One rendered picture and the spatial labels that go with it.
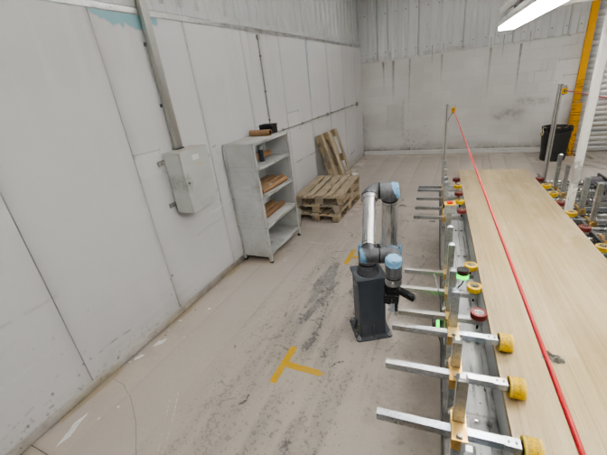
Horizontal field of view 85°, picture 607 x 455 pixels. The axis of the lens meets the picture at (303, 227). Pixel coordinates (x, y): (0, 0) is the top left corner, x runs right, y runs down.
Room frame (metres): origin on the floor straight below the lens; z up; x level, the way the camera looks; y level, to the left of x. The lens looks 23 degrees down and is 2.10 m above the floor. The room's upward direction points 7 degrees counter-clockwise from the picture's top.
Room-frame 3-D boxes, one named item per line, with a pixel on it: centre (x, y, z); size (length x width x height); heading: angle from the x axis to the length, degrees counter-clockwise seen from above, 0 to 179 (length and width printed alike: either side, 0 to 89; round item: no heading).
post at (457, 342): (1.02, -0.56, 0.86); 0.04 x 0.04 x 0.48; 67
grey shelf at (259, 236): (4.34, 0.45, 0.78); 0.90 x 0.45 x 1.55; 153
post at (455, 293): (1.25, -0.66, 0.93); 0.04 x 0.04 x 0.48; 67
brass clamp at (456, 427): (0.77, -0.45, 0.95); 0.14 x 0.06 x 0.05; 157
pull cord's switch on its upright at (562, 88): (3.64, -2.87, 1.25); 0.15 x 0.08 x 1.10; 157
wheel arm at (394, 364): (0.99, -0.52, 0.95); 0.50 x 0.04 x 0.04; 67
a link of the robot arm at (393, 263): (1.56, -0.46, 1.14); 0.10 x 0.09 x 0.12; 166
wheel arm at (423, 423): (0.76, -0.42, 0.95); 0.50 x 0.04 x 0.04; 67
